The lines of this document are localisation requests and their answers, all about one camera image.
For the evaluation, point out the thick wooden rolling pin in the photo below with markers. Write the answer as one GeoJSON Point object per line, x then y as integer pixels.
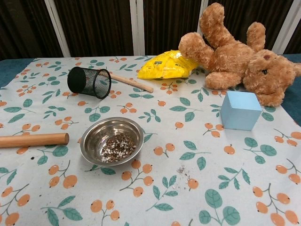
{"type": "Point", "coordinates": [35, 140]}

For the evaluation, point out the stainless steel bowl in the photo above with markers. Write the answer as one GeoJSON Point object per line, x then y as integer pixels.
{"type": "Point", "coordinates": [94, 141]}

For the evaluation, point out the floral print tablecloth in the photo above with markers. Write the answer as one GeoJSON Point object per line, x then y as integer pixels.
{"type": "Point", "coordinates": [164, 122]}

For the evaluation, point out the thin wooden dowel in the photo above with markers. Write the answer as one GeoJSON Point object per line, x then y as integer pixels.
{"type": "Point", "coordinates": [131, 82]}

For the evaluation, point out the yellow snack bag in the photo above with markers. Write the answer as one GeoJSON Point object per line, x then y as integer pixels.
{"type": "Point", "coordinates": [162, 68]}

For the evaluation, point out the black mesh pen cup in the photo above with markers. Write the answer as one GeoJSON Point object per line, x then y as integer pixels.
{"type": "Point", "coordinates": [77, 80]}

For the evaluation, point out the light blue cube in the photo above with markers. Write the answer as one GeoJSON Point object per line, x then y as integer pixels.
{"type": "Point", "coordinates": [237, 113]}

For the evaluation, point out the brown teddy bear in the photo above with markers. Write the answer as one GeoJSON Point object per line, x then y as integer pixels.
{"type": "Point", "coordinates": [235, 58]}

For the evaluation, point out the white screen frame post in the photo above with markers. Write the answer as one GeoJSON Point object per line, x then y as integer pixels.
{"type": "Point", "coordinates": [283, 30]}
{"type": "Point", "coordinates": [200, 4]}
{"type": "Point", "coordinates": [57, 30]}
{"type": "Point", "coordinates": [137, 28]}

